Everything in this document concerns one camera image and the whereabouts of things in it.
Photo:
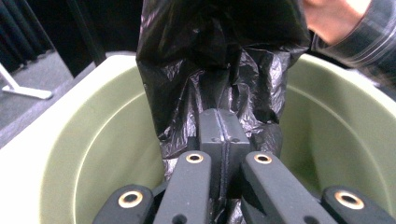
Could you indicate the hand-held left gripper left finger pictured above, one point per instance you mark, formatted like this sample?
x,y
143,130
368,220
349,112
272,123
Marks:
x,y
214,137

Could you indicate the green plastic trash bin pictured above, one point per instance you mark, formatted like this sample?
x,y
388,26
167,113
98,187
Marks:
x,y
99,146

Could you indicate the white metal rack legs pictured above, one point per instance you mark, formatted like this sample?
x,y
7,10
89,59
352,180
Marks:
x,y
25,90

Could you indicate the dark curtain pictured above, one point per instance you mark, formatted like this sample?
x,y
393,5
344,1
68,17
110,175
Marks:
x,y
21,28

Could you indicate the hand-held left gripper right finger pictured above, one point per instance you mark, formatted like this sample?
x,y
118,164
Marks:
x,y
235,137

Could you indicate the black metal stand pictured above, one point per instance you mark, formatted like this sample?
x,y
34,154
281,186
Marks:
x,y
88,40

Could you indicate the black plastic garbage bag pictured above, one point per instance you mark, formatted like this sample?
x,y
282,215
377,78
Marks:
x,y
202,62

